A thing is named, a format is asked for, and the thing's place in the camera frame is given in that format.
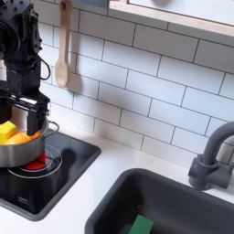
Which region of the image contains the dark grey tap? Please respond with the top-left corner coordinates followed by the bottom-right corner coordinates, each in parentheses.
top-left (187, 121), bottom-right (234, 192)

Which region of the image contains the wooden shelf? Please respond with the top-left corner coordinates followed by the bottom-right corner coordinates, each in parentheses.
top-left (107, 0), bottom-right (234, 38)

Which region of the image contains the thin black cable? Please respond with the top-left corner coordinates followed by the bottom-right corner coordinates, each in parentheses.
top-left (36, 54), bottom-right (52, 82)

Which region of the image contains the black toy stove top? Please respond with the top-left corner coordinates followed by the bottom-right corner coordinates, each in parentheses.
top-left (0, 129), bottom-right (102, 222)

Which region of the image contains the green toy block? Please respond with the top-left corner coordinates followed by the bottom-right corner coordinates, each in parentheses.
top-left (128, 214), bottom-right (155, 234)

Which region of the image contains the orange toy vegetable green end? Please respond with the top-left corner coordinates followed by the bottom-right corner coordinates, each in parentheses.
top-left (5, 130), bottom-right (42, 146)

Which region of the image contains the wooden spoon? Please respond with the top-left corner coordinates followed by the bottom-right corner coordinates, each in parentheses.
top-left (54, 0), bottom-right (74, 90)

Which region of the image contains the yellow toy block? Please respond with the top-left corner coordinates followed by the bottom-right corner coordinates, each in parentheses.
top-left (0, 121), bottom-right (18, 145)

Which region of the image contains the steel pot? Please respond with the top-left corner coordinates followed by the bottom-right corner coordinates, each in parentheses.
top-left (0, 117), bottom-right (60, 169)

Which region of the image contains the dark grey sink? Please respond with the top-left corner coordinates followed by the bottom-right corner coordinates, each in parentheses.
top-left (84, 167), bottom-right (234, 234)

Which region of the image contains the grey range hood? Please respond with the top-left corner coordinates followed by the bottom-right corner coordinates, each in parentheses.
top-left (71, 0), bottom-right (111, 9)

